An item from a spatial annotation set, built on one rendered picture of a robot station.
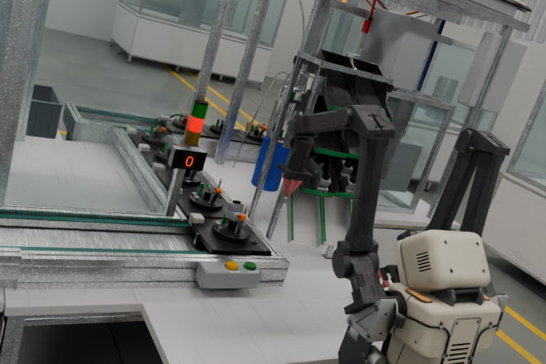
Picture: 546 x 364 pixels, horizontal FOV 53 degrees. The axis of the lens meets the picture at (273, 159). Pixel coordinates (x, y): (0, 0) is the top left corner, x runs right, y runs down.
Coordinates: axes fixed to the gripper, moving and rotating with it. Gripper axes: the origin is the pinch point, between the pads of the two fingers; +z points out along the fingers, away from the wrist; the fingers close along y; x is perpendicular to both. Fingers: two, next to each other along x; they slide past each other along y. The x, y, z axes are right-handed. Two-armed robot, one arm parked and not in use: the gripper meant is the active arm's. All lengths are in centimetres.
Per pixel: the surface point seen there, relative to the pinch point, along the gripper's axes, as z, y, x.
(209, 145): 32, -34, -137
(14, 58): -28, 87, 2
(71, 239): 32, 60, -21
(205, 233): 26.3, 14.7, -19.2
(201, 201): 24, 8, -43
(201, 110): -15.8, 24.6, -29.4
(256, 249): 26.1, -1.3, -9.1
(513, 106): 3, -834, -550
